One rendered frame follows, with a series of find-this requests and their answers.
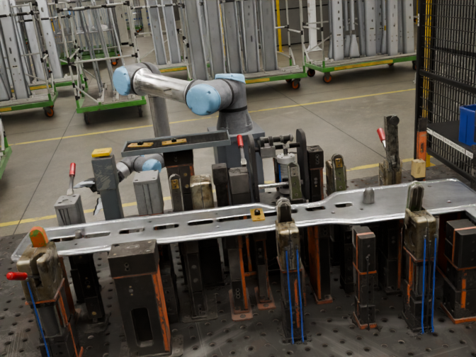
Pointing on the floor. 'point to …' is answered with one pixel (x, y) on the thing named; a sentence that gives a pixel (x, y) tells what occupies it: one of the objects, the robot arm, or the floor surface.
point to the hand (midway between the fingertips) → (82, 202)
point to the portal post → (312, 25)
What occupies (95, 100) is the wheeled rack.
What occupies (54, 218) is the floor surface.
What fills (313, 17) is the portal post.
